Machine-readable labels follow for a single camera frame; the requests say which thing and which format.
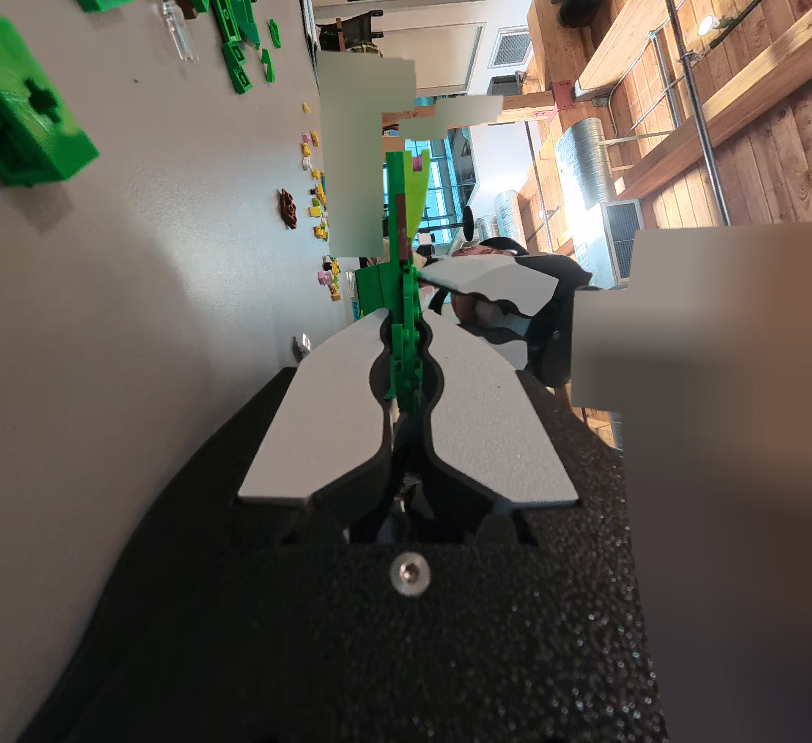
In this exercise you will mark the small colourful lego pieces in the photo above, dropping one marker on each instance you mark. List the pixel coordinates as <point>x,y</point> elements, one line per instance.
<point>317,198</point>

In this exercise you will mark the brown lego brick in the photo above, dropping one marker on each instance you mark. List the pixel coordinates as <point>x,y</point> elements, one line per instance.
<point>288,208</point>

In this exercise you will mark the green holed lego brick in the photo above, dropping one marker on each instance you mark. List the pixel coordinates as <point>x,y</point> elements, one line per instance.
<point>38,122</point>

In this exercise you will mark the white vent grille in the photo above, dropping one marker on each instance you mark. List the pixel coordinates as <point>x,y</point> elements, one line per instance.
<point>510,50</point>

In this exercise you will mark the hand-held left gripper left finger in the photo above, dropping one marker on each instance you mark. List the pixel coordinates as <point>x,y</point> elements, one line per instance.
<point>311,439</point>

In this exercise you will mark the clear lego piece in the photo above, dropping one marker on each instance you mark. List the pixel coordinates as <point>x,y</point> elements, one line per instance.
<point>175,31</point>

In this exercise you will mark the person's right hand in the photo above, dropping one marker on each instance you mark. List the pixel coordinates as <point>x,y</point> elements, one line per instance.
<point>470,310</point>

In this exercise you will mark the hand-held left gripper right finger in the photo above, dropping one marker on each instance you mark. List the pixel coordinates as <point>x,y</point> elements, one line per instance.
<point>501,439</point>

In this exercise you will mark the green lego plate assembly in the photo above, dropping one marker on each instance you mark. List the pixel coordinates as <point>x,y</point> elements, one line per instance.
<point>409,350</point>

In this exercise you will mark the small green lego piece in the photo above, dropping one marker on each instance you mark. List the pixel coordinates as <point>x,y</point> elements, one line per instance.
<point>378,287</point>

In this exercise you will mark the grey metal ceiling pipe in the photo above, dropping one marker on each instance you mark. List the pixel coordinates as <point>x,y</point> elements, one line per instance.
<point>687,58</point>

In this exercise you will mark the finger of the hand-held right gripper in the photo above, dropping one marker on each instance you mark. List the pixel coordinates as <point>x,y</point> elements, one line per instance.
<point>508,340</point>
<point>489,280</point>

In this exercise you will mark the ribbed silver ventilation duct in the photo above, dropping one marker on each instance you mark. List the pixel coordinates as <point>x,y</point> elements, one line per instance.
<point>508,217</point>

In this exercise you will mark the large silver ventilation duct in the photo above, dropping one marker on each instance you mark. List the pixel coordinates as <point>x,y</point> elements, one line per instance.
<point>584,160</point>

